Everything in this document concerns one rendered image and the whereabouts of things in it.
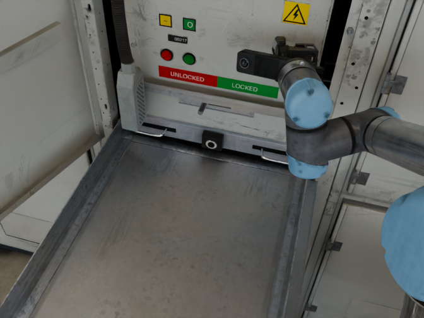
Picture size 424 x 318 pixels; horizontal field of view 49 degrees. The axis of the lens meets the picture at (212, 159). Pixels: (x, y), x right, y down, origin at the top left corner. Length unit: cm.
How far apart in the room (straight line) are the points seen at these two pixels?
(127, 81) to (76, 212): 36
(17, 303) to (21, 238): 104
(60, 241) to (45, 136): 29
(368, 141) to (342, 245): 68
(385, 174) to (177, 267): 57
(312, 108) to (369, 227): 70
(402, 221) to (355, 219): 87
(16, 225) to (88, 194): 83
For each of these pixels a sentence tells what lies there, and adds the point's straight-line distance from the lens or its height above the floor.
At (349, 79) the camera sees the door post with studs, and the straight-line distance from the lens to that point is 112.
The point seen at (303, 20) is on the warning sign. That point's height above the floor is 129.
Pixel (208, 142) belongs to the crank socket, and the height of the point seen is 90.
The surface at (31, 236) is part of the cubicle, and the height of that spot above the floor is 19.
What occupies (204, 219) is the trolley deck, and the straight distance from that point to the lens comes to 121.
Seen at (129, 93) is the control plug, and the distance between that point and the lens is 120.
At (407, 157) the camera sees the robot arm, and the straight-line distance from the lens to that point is 80.
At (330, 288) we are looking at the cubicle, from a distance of 172.
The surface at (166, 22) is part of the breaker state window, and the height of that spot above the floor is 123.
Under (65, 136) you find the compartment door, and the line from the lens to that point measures 137.
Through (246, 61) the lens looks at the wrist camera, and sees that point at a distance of 98.
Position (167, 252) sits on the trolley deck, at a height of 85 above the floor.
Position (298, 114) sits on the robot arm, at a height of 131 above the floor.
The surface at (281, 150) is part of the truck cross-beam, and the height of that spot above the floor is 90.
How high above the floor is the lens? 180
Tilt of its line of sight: 45 degrees down
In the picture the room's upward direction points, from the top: 2 degrees clockwise
